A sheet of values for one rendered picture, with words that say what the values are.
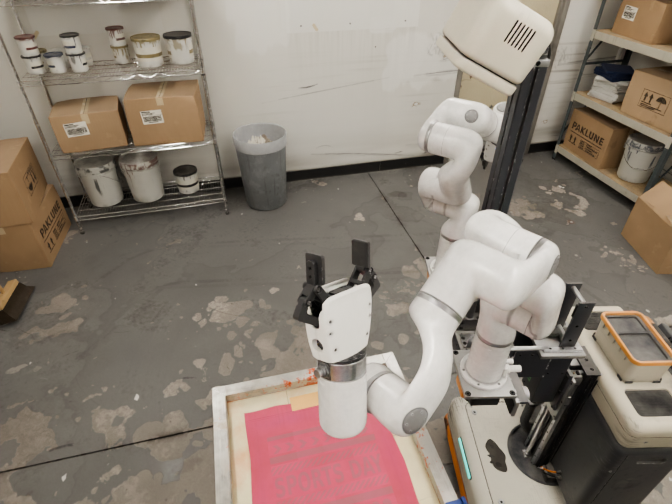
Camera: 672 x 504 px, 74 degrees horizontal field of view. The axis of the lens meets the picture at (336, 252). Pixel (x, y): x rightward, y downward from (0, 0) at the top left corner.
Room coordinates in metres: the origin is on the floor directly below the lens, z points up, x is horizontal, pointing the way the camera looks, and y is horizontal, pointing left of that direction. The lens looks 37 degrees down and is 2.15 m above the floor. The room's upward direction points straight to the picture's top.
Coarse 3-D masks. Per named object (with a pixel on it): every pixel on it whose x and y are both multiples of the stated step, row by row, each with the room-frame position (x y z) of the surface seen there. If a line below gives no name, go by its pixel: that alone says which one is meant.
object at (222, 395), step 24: (384, 360) 0.93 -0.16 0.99; (240, 384) 0.84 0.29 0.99; (264, 384) 0.84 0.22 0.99; (288, 384) 0.85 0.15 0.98; (312, 384) 0.87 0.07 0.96; (216, 408) 0.76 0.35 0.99; (216, 432) 0.68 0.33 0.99; (216, 456) 0.61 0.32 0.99; (432, 456) 0.61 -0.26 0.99; (216, 480) 0.55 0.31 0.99; (432, 480) 0.56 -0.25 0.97
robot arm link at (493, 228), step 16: (480, 224) 0.68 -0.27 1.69; (496, 224) 0.67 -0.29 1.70; (512, 224) 0.68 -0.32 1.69; (480, 240) 0.66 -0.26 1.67; (496, 240) 0.64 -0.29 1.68; (512, 240) 0.63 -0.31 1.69; (528, 240) 0.63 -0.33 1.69; (512, 256) 0.61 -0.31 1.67; (544, 288) 0.67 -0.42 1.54; (560, 288) 0.67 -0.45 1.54; (528, 304) 0.67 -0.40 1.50; (544, 304) 0.65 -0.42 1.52; (560, 304) 0.67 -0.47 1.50; (544, 320) 0.65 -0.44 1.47; (528, 336) 0.69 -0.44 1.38; (544, 336) 0.68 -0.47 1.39
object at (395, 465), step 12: (372, 420) 0.74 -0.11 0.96; (384, 432) 0.70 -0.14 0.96; (384, 444) 0.67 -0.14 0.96; (396, 444) 0.67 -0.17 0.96; (384, 456) 0.63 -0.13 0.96; (396, 456) 0.63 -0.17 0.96; (396, 468) 0.60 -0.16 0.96; (396, 480) 0.57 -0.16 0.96; (408, 480) 0.57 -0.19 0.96; (396, 492) 0.54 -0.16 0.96; (408, 492) 0.54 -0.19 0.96
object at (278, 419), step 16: (256, 416) 0.75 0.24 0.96; (272, 416) 0.75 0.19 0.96; (288, 416) 0.75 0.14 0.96; (304, 416) 0.75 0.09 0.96; (256, 432) 0.70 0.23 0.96; (272, 432) 0.70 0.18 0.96; (256, 448) 0.65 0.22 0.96; (256, 464) 0.61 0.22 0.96; (256, 480) 0.57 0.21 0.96; (272, 480) 0.57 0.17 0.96; (256, 496) 0.53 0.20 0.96; (272, 496) 0.53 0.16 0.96
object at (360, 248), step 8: (352, 240) 0.53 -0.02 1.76; (360, 240) 0.53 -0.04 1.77; (352, 248) 0.53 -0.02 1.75; (360, 248) 0.52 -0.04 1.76; (368, 248) 0.52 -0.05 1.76; (352, 256) 0.53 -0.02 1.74; (360, 256) 0.52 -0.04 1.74; (368, 256) 0.51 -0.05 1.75; (360, 264) 0.51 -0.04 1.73; (368, 264) 0.51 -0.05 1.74; (360, 272) 0.52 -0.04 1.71
